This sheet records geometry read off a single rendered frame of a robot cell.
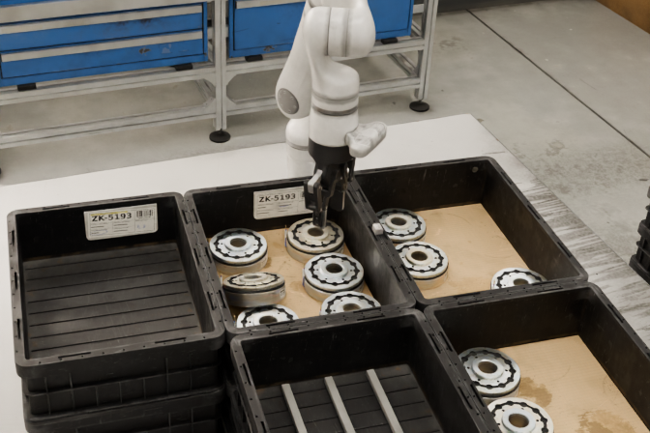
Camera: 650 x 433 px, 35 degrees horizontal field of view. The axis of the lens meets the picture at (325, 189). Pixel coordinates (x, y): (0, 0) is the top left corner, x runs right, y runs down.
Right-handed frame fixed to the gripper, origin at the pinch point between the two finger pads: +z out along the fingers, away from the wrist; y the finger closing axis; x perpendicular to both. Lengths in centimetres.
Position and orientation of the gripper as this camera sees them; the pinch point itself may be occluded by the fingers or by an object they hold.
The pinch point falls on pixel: (328, 210)
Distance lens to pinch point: 164.5
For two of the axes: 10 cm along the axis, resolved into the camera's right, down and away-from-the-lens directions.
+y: -4.7, 4.6, -7.5
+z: -0.5, 8.4, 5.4
